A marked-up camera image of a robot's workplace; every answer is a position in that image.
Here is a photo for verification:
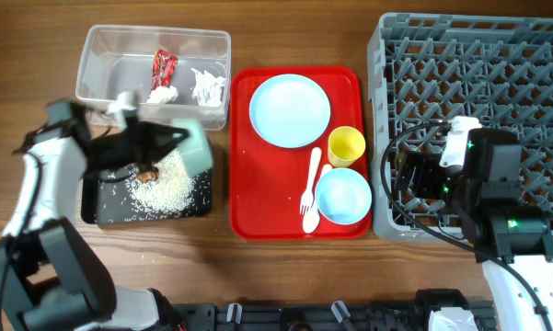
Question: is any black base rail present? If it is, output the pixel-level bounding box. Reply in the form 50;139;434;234
172;301;496;331

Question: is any red snack wrapper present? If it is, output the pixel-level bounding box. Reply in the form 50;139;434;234
151;49;178;91

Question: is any white plastic fork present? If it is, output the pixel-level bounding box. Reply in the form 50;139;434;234
300;147;322;215

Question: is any light blue bowl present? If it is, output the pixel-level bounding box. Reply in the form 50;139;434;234
315;168;373;225

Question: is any brown food scrap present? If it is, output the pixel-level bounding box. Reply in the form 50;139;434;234
136;166;159;184

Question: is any white tissue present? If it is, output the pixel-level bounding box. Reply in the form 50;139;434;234
191;68;225;107

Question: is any white rice pile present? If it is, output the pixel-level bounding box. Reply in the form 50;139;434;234
100;147;213;222

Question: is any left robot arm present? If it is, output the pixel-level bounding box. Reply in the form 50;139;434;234
0;99;192;330

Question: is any green bowl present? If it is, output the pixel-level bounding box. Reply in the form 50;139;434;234
171;119;213;177

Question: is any white plastic spoon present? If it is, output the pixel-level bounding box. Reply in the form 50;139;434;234
303;164;332;234

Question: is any light blue plate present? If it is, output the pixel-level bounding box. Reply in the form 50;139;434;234
248;74;331;149

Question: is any small white tissue ball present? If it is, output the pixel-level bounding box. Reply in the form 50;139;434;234
147;86;179;104

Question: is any red serving tray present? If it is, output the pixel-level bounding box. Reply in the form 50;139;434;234
229;66;372;241

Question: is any clear plastic waste bin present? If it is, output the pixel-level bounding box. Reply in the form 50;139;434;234
75;25;231;131

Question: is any yellow plastic cup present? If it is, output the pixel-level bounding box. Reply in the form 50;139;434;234
328;126;366;167

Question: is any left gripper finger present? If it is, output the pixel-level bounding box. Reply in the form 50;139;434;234
146;137;183;164
149;123;190;141

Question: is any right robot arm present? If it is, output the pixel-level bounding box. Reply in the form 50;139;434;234
395;128;553;330

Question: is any grey dishwasher rack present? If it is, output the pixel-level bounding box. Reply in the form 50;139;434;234
367;13;553;243

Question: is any black food waste tray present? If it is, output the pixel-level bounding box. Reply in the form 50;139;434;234
80;137;213;225

